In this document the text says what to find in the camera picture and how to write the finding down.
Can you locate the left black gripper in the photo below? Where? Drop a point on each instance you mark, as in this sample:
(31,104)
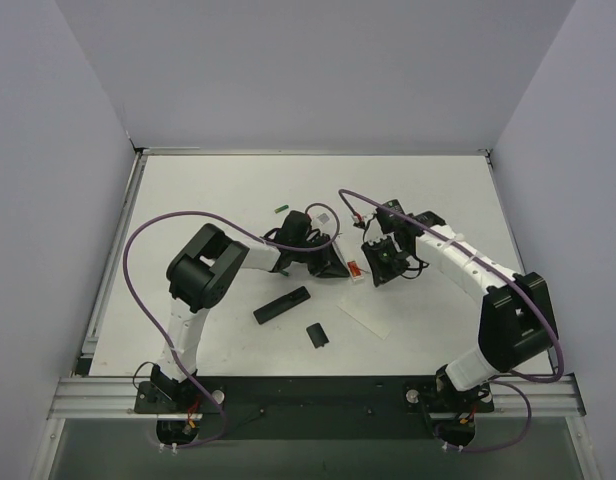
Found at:
(317,255)

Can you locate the white stick with orange tip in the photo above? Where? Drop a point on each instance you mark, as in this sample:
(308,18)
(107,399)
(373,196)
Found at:
(348,258)

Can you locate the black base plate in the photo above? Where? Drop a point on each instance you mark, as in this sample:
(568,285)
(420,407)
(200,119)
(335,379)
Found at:
(306,408)

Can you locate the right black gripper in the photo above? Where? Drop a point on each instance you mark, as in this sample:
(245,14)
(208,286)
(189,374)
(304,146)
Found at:
(384,260)

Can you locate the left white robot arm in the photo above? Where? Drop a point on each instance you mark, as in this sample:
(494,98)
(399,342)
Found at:
(202,272)

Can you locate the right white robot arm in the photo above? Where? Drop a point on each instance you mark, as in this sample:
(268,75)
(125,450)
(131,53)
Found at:
(516,317)

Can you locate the black remote control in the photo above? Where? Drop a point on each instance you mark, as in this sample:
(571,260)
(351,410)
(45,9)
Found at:
(281,305)

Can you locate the black battery cover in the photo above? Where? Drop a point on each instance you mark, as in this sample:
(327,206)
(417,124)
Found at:
(317,335)

